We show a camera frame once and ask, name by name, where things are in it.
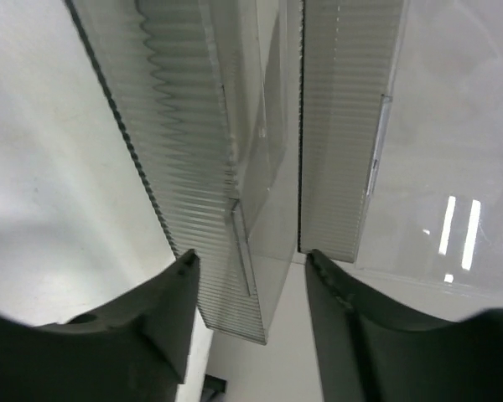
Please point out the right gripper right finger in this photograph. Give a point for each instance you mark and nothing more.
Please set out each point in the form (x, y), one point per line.
(370, 347)

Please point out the clear plastic drawer organizer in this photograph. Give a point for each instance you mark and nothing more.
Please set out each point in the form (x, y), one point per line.
(261, 130)

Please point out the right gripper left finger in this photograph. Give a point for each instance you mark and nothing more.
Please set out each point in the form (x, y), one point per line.
(133, 348)

